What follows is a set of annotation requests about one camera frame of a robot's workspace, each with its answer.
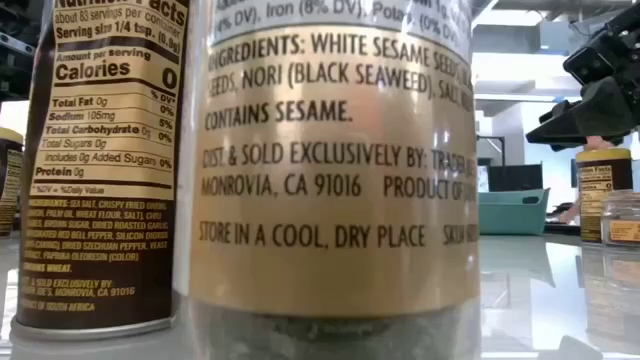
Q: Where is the yellow-lid brown spice jar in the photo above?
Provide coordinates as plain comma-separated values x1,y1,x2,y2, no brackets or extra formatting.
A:
575,147,634,246
0,127,25,239
9,0,194,347

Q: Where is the tan-lid large spice jar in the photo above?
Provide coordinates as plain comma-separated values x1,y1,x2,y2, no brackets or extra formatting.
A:
172,0,482,360

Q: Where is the small cork-lid glass jar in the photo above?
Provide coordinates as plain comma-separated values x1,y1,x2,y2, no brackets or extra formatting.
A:
599,189,640,249

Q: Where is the black metal rig frame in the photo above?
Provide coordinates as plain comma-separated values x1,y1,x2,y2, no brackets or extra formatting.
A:
476,133,506,167

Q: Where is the light teal plastic bin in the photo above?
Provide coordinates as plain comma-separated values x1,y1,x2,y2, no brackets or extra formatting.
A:
478,187,551,236

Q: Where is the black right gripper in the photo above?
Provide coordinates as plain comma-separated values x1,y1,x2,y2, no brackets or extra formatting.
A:
524,0,640,152

